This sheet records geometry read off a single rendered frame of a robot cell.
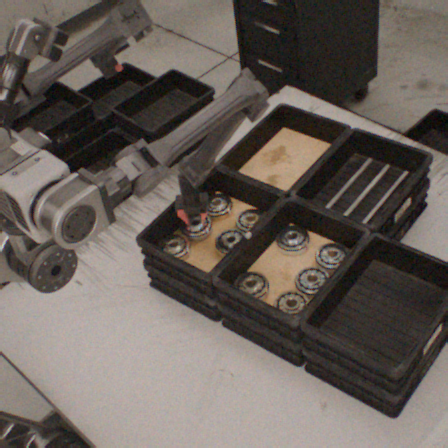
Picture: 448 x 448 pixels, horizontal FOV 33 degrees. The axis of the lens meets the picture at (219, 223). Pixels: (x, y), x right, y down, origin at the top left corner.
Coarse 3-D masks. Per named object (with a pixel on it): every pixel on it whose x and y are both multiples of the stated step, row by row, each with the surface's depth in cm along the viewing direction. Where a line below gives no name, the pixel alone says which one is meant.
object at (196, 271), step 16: (240, 176) 242; (272, 192) 235; (272, 208) 230; (256, 224) 226; (144, 240) 227; (240, 240) 222; (160, 256) 223; (176, 256) 220; (224, 256) 218; (192, 272) 217; (208, 272) 214
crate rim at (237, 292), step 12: (300, 204) 230; (336, 216) 224; (360, 228) 219; (360, 240) 216; (240, 252) 219; (228, 264) 216; (216, 276) 213; (228, 288) 209; (324, 288) 205; (252, 300) 205; (276, 312) 201; (300, 312) 200; (300, 324) 200
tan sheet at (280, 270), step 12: (312, 240) 232; (324, 240) 231; (264, 252) 231; (276, 252) 230; (312, 252) 228; (264, 264) 227; (276, 264) 227; (288, 264) 226; (300, 264) 225; (312, 264) 225; (276, 276) 223; (288, 276) 223; (276, 288) 220; (288, 288) 219; (264, 300) 217
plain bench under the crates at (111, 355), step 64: (384, 128) 287; (128, 256) 255; (0, 320) 241; (64, 320) 238; (128, 320) 235; (192, 320) 232; (64, 384) 221; (128, 384) 218; (192, 384) 215; (256, 384) 213; (320, 384) 210
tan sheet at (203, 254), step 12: (240, 204) 247; (216, 228) 241; (228, 228) 240; (204, 240) 238; (192, 252) 234; (204, 252) 234; (216, 252) 233; (192, 264) 231; (204, 264) 230; (216, 264) 230
